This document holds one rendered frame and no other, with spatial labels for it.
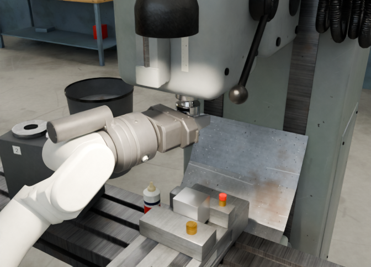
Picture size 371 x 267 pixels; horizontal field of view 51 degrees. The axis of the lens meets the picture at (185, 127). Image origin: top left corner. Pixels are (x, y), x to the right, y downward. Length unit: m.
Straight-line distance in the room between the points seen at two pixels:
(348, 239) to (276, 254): 1.61
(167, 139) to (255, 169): 0.49
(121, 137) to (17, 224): 0.19
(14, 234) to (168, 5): 0.36
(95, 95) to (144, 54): 2.44
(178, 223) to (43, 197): 0.33
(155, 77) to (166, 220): 0.34
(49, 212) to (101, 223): 0.44
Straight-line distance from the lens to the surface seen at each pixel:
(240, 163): 1.12
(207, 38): 0.58
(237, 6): 0.62
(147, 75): 0.60
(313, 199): 1.17
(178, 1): 0.42
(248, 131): 1.12
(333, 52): 1.00
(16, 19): 7.92
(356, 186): 3.01
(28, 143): 1.01
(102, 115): 0.62
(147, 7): 0.43
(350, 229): 2.59
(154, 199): 0.94
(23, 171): 1.06
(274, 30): 0.75
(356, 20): 0.81
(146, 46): 0.59
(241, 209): 0.92
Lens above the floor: 1.54
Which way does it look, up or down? 25 degrees down
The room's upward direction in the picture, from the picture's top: straight up
